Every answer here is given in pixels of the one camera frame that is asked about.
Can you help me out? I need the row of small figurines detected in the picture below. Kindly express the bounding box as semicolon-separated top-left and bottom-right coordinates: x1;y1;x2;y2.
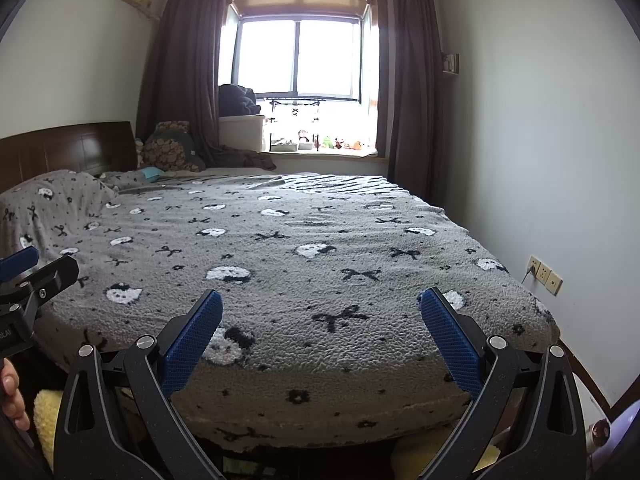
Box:
270;129;377;154

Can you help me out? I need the black metal rack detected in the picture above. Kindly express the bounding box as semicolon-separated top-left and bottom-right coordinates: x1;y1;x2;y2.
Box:
263;97;324;151

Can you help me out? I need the brown patterned cushion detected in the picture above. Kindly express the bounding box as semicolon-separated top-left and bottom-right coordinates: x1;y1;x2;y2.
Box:
142;120;207;174

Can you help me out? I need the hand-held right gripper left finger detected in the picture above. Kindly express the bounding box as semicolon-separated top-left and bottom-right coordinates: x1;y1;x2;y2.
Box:
53;288;227;480

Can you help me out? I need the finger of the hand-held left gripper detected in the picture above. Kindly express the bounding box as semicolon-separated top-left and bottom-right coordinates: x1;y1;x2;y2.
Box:
15;254;81;312
0;246;40;284

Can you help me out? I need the brown curtain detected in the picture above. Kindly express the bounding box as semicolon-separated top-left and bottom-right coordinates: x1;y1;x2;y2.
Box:
386;0;449;207
135;0;232;172

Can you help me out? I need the dark wooden headboard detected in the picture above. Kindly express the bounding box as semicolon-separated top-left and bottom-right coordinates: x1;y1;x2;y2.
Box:
0;120;139;194

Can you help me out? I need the grey cat print blanket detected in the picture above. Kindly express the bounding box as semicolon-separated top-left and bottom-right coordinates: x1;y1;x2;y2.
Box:
0;170;562;449

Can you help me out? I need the person's left hand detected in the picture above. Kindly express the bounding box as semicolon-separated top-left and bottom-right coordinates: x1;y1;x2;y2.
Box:
0;358;32;431

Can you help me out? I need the window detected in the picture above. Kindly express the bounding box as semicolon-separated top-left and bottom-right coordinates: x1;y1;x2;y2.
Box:
219;0;389;107

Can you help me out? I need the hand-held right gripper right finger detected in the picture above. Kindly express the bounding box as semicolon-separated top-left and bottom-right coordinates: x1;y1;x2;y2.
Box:
416;287;589;480

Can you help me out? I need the white storage box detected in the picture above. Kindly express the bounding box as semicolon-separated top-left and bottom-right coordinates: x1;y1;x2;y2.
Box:
218;113;267;152

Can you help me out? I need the dark blue cloth pile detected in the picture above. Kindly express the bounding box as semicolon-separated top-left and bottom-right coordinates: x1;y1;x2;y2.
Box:
218;83;262;117

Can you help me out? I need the pale lilac round container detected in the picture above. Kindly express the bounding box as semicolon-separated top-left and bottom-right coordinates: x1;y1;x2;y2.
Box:
585;399;640;467

